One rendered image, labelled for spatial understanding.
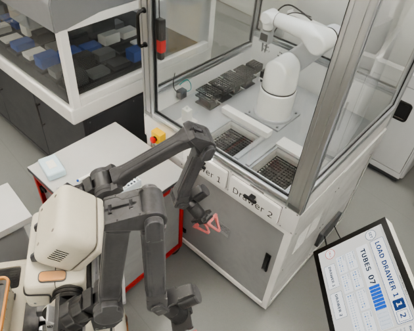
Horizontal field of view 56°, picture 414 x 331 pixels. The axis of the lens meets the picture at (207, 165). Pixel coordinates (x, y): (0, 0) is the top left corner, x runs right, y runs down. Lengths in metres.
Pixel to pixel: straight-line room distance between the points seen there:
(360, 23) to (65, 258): 1.07
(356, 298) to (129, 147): 1.43
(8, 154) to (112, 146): 1.47
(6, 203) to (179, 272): 1.14
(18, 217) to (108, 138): 0.68
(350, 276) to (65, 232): 0.96
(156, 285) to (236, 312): 1.49
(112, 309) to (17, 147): 2.69
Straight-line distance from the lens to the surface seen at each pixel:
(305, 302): 2.66
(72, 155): 2.28
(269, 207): 1.83
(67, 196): 1.20
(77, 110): 2.37
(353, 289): 1.49
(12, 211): 2.08
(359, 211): 3.26
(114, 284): 1.04
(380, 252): 1.50
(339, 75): 1.36
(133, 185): 2.02
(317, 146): 1.52
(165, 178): 2.09
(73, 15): 2.15
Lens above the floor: 2.25
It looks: 43 degrees down
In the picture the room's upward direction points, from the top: 5 degrees clockwise
